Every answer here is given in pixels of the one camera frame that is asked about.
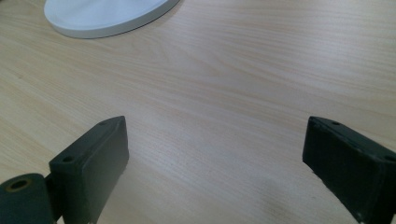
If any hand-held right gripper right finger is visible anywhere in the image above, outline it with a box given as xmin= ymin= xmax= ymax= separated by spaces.
xmin=302 ymin=116 xmax=396 ymax=224

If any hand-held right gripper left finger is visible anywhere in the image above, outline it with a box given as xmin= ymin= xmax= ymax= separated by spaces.
xmin=48 ymin=115 xmax=130 ymax=224

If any white round plate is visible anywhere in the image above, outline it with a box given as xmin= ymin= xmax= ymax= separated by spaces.
xmin=43 ymin=0 xmax=181 ymax=40

